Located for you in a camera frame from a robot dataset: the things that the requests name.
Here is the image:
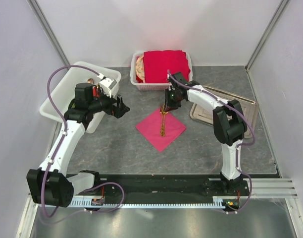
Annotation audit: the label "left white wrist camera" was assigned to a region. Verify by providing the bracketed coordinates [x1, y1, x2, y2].
[97, 73, 119, 98]

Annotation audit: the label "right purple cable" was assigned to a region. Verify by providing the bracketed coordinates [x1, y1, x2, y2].
[167, 69, 256, 215]

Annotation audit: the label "pink paper napkin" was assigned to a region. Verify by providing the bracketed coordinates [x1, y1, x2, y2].
[136, 109, 186, 152]

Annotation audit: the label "gold spoon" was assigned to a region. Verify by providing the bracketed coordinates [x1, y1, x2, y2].
[160, 104, 167, 137]

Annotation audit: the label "gold fork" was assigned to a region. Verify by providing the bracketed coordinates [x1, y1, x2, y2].
[160, 112, 165, 137]

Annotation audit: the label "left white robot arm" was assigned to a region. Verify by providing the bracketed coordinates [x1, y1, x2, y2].
[26, 78, 130, 207]

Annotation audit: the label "red rolled napkin set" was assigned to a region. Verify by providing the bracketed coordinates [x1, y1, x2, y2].
[87, 78, 95, 85]

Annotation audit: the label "slotted cable duct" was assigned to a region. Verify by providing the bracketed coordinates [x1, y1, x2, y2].
[39, 195, 241, 208]

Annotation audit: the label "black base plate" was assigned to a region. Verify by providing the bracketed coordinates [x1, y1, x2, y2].
[95, 174, 251, 197]

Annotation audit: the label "purple cable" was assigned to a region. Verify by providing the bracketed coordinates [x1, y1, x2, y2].
[167, 69, 256, 215]
[39, 64, 126, 226]

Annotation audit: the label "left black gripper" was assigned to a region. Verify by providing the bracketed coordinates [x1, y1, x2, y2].
[88, 87, 130, 119]

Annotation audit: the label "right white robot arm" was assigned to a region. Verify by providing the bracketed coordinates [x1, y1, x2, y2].
[163, 72, 251, 195]

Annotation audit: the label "patterned paper plates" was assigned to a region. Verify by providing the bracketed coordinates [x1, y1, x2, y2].
[135, 54, 145, 83]

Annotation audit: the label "white plastic tub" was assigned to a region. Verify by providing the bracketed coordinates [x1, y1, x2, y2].
[39, 61, 121, 123]

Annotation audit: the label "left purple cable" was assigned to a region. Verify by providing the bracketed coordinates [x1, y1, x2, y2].
[39, 64, 126, 226]

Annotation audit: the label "aluminium rail frame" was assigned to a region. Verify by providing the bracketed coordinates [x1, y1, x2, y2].
[16, 177, 303, 238]

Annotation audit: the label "silver metal tray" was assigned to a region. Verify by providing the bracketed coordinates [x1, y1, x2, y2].
[190, 86, 259, 130]

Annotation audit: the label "stack of red napkins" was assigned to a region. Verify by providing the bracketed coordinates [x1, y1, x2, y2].
[143, 50, 191, 83]

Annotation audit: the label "white perforated basket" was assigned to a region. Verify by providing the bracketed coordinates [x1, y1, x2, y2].
[130, 52, 193, 91]

